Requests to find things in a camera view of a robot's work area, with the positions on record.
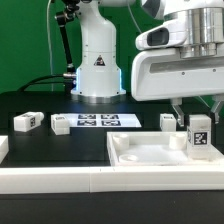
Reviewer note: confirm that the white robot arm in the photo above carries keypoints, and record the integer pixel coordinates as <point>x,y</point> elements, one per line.
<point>183,57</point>

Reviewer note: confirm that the white square tabletop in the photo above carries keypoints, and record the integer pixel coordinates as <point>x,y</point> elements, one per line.
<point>153,149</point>

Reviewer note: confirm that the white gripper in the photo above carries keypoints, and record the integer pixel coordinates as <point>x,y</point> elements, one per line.
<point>162,74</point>

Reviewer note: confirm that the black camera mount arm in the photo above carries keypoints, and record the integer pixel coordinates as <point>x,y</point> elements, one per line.
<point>62,18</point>

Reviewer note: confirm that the white U-shaped fence wall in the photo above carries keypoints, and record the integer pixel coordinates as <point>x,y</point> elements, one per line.
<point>107,179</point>

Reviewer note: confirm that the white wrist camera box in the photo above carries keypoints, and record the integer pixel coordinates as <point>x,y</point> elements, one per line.
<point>163,36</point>

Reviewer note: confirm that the white sheet with fiducial markers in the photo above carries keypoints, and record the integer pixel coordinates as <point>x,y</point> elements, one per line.
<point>102,120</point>

